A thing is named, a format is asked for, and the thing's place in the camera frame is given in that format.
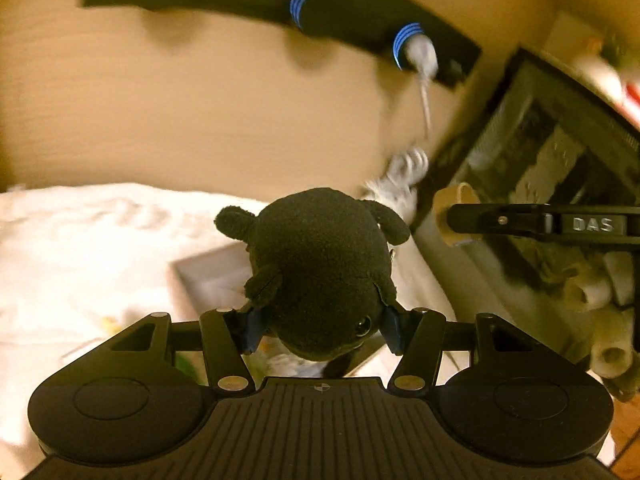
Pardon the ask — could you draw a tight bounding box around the black plush toy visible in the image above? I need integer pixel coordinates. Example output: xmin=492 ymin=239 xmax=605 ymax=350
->
xmin=214 ymin=188 xmax=410 ymax=361

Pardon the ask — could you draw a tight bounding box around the black storage bin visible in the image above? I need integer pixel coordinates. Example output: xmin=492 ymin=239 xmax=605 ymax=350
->
xmin=409 ymin=46 xmax=640 ymax=403

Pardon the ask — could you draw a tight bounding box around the white rolled towel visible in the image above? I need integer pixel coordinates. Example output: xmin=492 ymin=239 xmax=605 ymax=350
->
xmin=590 ymin=304 xmax=634 ymax=379

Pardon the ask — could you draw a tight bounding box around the cardboard tube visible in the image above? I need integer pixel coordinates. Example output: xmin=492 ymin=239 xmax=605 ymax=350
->
xmin=433 ymin=182 xmax=480 ymax=247

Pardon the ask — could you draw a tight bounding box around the white fluffy blanket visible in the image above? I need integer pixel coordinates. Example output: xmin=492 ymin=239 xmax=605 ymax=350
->
xmin=1 ymin=183 xmax=264 ymax=479

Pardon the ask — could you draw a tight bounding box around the blue striped black sock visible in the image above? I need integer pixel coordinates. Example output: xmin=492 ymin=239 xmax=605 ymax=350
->
xmin=392 ymin=23 xmax=438 ymax=80

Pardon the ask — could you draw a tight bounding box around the grey charging cable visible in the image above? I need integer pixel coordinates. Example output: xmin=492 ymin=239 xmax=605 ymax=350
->
xmin=361 ymin=74 xmax=436 ymax=226

